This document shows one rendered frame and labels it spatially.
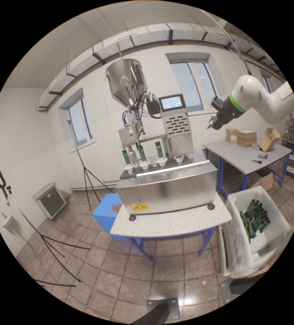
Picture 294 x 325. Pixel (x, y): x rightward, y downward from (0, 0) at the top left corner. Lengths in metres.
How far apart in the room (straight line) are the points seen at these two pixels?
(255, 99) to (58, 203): 3.52
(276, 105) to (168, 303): 1.48
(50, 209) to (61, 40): 4.45
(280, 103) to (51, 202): 3.55
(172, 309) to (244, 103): 1.49
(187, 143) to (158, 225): 0.55
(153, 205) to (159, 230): 0.16
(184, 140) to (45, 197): 3.13
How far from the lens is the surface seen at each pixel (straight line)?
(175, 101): 0.67
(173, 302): 1.30
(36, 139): 4.06
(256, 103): 0.41
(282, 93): 0.46
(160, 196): 0.57
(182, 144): 0.67
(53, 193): 3.20
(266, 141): 1.80
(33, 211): 3.75
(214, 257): 1.36
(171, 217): 0.67
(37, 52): 3.91
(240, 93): 0.40
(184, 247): 1.36
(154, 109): 0.67
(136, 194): 0.58
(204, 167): 0.58
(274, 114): 0.47
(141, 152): 0.61
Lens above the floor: 1.29
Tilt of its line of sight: 19 degrees down
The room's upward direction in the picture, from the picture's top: 16 degrees counter-clockwise
